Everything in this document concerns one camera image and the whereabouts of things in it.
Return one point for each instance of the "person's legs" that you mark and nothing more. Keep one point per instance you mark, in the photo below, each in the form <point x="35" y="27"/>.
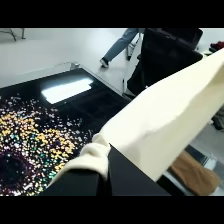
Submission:
<point x="120" y="45"/>

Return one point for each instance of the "black office chair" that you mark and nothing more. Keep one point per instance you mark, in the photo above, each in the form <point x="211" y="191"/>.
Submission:
<point x="166" y="56"/>

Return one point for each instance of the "red garment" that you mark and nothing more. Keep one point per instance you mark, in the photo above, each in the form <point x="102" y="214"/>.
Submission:
<point x="217" y="45"/>

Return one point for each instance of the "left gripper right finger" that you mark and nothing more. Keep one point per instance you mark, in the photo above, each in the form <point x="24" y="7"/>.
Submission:
<point x="128" y="180"/>

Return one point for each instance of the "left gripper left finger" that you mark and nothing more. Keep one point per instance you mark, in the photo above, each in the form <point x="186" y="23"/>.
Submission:
<point x="80" y="185"/>

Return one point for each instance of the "brown garment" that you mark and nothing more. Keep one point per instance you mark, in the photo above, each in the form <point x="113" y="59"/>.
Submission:
<point x="193" y="174"/>

